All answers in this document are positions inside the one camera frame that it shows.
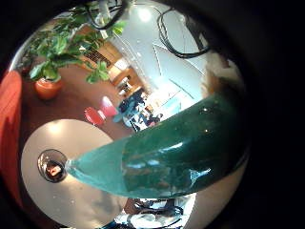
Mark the orange sofa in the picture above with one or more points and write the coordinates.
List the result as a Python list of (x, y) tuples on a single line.
[(9, 133)]

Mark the green plant in orange pot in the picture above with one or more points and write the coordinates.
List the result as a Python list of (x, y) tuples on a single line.
[(55, 47)]

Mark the pink round stool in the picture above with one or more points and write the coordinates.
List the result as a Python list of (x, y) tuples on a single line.
[(108, 106)]

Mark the red round stool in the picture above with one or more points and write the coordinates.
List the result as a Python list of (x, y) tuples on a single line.
[(94, 116)]

